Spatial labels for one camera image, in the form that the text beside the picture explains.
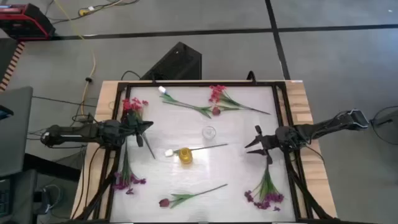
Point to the purple artificial flower bunch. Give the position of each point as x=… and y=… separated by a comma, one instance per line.
x=126, y=177
x=266, y=189

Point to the black floor cabinet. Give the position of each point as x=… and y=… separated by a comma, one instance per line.
x=21, y=193

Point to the grey desk top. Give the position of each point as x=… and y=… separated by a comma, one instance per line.
x=15, y=130

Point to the black round stand base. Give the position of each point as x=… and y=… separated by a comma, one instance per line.
x=387, y=119

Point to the yellow glass vase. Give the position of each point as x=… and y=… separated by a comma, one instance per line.
x=185, y=156

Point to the black perforated box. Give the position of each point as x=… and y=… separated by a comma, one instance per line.
x=177, y=62

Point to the black arched clamp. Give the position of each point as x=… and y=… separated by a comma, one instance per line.
x=251, y=71

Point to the red and black tool case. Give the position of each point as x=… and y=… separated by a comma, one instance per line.
x=28, y=25

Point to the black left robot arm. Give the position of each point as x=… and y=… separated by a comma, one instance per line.
x=77, y=132

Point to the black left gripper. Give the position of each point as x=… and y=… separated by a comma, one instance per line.
x=132, y=126

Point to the dark red artificial tulip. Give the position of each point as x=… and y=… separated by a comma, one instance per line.
x=216, y=111
x=163, y=203

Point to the white artificial tulip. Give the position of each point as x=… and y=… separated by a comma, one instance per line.
x=162, y=90
x=168, y=152

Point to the black metal table frame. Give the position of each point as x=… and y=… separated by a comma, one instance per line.
x=174, y=84

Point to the white tabletop board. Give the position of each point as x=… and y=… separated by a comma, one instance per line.
x=217, y=169

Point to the black desk beam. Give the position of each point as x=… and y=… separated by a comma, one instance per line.
x=53, y=168

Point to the clear glass vase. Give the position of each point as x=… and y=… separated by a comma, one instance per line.
x=209, y=132

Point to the orange black striped strip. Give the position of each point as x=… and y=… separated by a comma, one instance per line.
x=12, y=65

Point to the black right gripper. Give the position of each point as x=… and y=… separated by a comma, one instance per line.
x=269, y=143

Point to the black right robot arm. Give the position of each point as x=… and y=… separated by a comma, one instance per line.
x=326, y=126

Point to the red artificial flower bunch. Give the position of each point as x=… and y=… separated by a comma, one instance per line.
x=217, y=91
x=135, y=105

